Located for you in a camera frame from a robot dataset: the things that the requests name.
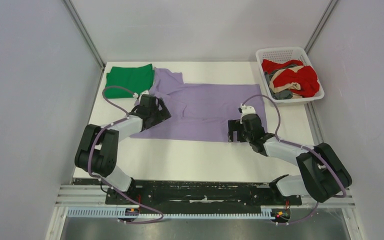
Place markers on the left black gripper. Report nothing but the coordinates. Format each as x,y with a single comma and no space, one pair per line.
162,114

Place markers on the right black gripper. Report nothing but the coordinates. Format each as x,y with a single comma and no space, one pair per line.
235,125

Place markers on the purple t shirt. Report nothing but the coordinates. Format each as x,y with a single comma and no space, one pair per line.
199,111

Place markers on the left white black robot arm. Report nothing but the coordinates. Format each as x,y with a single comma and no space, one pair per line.
97,152

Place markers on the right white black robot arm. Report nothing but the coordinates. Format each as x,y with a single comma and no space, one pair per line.
321,173

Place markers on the folded green t shirt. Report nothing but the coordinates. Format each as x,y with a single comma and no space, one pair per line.
135,79

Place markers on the grey t shirt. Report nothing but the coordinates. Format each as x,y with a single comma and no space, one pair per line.
283,94

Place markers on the beige t shirt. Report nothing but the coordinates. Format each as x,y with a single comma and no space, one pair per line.
289,85

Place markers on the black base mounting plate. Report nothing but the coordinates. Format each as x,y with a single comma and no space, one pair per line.
206,197

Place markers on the white plastic laundry basket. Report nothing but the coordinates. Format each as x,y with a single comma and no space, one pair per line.
282,55

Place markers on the red t shirt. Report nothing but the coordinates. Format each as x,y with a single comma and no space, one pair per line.
306,76

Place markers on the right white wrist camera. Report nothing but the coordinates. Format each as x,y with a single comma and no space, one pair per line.
246,110

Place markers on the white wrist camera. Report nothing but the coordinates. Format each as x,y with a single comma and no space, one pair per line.
138,96
246,110

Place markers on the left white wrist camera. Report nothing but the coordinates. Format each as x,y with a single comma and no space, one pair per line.
138,96

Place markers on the aluminium frame rails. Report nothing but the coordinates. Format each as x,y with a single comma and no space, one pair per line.
94,193

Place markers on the white slotted cable duct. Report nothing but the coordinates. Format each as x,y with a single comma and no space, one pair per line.
123,213

